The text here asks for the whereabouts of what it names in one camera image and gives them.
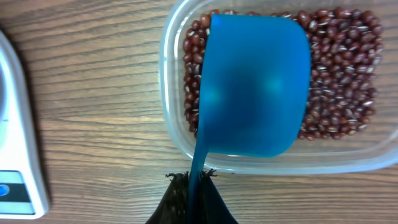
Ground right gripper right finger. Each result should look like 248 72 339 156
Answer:
198 169 238 224

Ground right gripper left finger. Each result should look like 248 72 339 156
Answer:
146 172 189 224

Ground blue plastic measuring scoop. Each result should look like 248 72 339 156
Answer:
187 14 311 223

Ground red adzuki beans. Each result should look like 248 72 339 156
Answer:
183 7 384 141

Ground white digital kitchen scale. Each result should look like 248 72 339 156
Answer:
1 33 49 220

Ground clear plastic food container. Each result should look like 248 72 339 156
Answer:
160 0 397 175

